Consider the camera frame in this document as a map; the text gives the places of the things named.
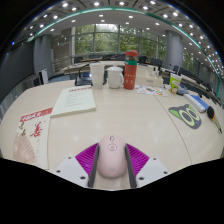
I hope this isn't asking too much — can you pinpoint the colourful sticker sheet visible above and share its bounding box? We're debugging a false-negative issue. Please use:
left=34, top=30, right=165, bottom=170
left=134, top=84, right=169, bottom=98

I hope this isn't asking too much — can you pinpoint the red white printed leaflet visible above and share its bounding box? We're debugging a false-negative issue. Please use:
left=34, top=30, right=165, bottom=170
left=12, top=107, right=54, bottom=170

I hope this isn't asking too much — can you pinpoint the pink computer mouse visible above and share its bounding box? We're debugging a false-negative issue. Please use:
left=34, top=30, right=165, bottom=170
left=96, top=133, right=128, bottom=180

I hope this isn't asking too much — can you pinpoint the white open box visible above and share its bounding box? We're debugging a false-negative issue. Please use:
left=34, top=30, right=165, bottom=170
left=136, top=64, right=164, bottom=88

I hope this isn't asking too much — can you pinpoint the white lidded mug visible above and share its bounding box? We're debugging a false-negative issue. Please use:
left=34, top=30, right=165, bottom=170
left=106, top=63, right=125, bottom=90

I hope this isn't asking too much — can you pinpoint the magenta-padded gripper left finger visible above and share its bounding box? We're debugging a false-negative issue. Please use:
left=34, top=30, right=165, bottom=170
left=52, top=142, right=101, bottom=189

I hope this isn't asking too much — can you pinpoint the white paper cup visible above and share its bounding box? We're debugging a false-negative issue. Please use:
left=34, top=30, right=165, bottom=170
left=89, top=62, right=106, bottom=90

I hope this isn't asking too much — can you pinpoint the blue white book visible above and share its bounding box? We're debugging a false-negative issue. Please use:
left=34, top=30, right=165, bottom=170
left=183, top=93, right=211, bottom=114

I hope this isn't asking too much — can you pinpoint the group of dark office chairs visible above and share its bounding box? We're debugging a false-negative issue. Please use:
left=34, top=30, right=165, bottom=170
left=74, top=53, right=214, bottom=84

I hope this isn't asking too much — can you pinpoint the red drink bottle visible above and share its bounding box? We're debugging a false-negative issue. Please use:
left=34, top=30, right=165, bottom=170
left=123, top=49, right=139, bottom=91

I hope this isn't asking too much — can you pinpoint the green white cup with straw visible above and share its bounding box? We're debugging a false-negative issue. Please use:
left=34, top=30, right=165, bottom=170
left=168, top=73, right=183, bottom=95

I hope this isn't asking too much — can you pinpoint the group of ceiling lights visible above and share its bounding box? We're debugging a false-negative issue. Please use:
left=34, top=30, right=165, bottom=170
left=11, top=0, right=223, bottom=69

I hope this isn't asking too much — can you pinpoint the white paper booklet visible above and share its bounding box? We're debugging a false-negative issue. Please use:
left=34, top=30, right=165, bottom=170
left=50, top=85, right=97, bottom=118

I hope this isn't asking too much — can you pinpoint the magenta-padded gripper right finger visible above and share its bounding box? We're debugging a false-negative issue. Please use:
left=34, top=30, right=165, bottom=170
left=124, top=143, right=172, bottom=190

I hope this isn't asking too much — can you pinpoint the cat-shaped black green mouse pad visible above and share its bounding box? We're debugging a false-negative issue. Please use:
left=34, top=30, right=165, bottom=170
left=168, top=103, right=203, bottom=130

